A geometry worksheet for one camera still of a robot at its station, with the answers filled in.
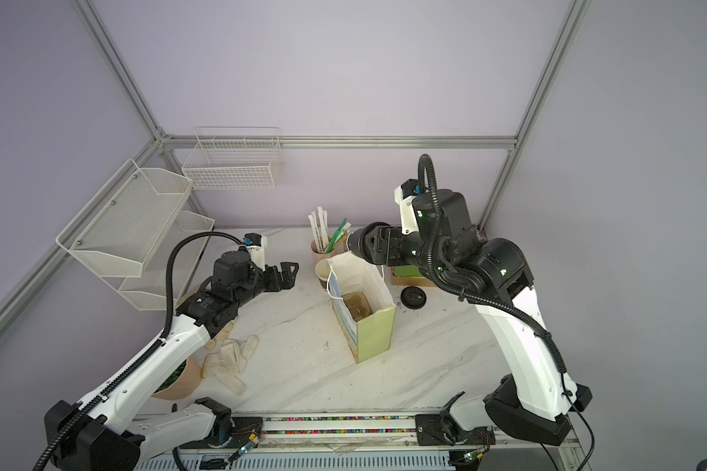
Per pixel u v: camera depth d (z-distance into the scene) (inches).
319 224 39.8
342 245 37.6
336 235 39.4
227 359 32.9
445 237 14.3
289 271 27.3
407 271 39.8
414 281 39.5
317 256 39.8
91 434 14.6
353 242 37.2
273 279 26.6
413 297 38.8
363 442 28.8
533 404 14.9
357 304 36.2
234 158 37.6
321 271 37.3
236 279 22.3
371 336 28.9
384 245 19.0
